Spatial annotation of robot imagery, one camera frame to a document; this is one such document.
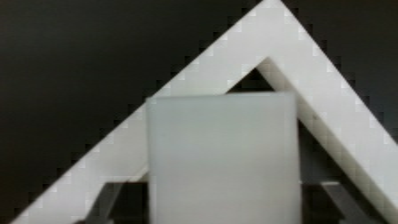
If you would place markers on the white front barrier wall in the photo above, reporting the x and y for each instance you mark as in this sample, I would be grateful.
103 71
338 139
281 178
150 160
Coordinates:
116 162

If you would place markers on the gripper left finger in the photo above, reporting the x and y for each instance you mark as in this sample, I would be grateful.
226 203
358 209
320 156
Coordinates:
121 204

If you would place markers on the white right barrier wall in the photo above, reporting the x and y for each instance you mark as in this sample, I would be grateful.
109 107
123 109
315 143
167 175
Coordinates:
333 113

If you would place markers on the white barrier wall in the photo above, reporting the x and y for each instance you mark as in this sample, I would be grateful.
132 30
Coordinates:
333 113
116 162

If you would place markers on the white stool leg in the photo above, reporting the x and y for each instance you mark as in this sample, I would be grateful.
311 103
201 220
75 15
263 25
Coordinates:
224 175

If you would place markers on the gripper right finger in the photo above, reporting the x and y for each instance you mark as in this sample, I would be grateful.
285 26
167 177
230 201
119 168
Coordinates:
329 206

